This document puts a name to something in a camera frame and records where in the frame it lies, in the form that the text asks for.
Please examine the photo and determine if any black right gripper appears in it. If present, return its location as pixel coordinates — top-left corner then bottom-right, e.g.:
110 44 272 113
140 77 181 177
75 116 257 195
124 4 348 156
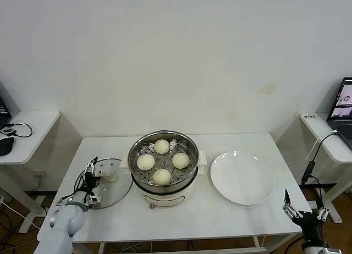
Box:
282 189 330 241

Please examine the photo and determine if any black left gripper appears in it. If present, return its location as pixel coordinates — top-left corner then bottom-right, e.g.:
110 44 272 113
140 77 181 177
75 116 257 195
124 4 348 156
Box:
84 156 98 193

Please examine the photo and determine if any glass lid with cream handle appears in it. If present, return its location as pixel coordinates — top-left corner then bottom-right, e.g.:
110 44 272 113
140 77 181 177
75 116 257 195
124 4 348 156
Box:
82 158 134 210

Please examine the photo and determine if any white steamed baozi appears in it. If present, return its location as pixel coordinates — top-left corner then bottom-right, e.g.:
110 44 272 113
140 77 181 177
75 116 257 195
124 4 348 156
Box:
136 154 156 172
172 152 190 169
153 139 171 155
152 168 173 186

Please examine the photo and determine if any stainless steel steamer basket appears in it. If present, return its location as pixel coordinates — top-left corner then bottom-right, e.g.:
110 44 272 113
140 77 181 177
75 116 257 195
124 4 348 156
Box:
128 130 200 189

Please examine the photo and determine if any white round plate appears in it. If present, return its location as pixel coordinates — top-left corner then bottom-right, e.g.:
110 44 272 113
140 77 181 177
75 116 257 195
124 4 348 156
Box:
210 151 275 206

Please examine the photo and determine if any white electric cooker base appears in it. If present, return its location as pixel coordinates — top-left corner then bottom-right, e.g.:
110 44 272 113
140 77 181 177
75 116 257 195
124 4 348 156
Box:
120 151 207 211

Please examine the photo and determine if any white side desk with label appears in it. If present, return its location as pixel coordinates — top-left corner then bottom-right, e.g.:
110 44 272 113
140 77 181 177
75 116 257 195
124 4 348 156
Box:
299 112 352 224

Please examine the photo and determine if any black computer mouse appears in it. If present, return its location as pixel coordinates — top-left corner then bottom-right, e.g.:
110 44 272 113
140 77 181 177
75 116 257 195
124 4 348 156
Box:
0 136 16 157

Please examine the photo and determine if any black open laptop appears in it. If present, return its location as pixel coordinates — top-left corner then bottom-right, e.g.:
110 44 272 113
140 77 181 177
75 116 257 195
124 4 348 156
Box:
0 82 13 131

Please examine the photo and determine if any grey open laptop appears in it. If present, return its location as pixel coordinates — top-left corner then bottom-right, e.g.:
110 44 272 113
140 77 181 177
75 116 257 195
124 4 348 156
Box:
327 77 352 150

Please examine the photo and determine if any black cable with dongle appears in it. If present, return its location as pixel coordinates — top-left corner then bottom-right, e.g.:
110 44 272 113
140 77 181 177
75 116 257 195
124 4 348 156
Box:
301 131 339 234

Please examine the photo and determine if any thin black looped cable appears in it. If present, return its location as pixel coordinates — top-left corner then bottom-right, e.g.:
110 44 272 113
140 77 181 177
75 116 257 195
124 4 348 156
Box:
8 123 34 139

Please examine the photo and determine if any white flat cable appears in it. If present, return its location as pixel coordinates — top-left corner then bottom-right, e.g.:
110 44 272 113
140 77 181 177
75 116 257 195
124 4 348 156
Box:
306 130 339 159

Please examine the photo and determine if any white metal table frame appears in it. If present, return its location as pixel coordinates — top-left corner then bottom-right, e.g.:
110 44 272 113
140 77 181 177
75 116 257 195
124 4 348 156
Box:
65 233 292 254

